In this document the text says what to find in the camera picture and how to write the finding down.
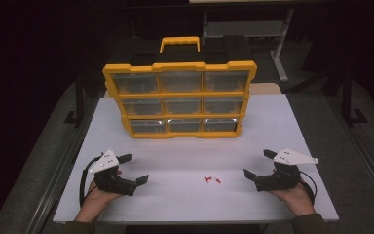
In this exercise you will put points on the yellow black organizer cabinet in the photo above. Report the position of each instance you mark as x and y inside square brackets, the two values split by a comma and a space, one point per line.
[181, 66]

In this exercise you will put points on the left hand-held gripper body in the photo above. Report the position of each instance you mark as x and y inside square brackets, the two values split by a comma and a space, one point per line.
[110, 182]

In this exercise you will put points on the person's right hand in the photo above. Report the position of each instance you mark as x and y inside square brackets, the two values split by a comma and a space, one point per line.
[297, 200]

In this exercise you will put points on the clear plastic drawer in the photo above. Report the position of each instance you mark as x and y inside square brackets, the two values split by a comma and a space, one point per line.
[147, 126]

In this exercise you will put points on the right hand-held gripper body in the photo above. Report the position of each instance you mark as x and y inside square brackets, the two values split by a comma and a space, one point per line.
[282, 180]

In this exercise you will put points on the grey metal desk frame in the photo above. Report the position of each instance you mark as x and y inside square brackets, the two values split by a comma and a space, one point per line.
[280, 58]

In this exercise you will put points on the black metal stand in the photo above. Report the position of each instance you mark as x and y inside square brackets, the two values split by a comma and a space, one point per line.
[79, 104]
[347, 104]

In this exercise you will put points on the set of transparent organizer bins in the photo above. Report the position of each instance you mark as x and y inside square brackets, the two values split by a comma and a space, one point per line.
[180, 81]

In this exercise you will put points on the person's left hand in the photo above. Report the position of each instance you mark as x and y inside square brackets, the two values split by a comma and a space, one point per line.
[95, 200]

